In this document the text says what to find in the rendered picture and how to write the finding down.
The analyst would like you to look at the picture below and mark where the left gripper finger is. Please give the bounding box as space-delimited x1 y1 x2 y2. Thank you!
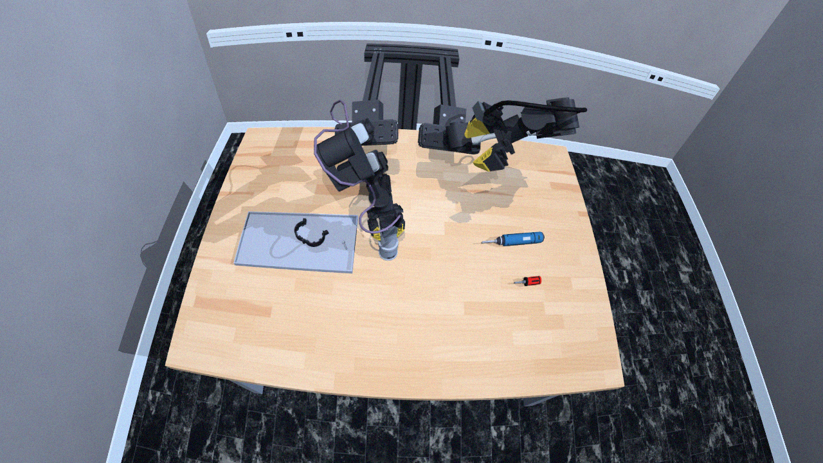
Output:
464 118 490 138
473 148 492 172

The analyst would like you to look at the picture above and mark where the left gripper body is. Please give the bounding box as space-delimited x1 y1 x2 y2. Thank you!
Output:
483 115 528 171

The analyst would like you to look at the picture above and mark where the grey metal cylindrical flange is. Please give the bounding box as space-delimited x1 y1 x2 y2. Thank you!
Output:
379 246 398 260

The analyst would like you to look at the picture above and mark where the blue screwdriver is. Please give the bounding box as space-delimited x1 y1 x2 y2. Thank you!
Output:
482 231 545 246

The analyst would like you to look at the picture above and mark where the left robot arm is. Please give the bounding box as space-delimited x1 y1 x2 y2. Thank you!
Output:
421 97 579 153

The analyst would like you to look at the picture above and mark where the red and black screwdriver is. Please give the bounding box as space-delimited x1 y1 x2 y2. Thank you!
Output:
514 276 541 286

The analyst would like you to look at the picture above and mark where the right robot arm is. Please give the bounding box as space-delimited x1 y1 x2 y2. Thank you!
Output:
314 118 402 237

